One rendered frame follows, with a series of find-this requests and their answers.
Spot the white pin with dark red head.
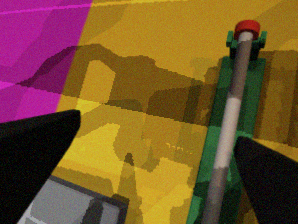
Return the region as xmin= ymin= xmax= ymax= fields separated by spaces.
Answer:
xmin=201 ymin=20 xmax=261 ymax=224

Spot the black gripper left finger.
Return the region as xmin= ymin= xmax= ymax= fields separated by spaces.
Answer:
xmin=0 ymin=109 xmax=80 ymax=224

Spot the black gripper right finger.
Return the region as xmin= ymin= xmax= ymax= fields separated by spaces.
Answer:
xmin=233 ymin=136 xmax=298 ymax=224

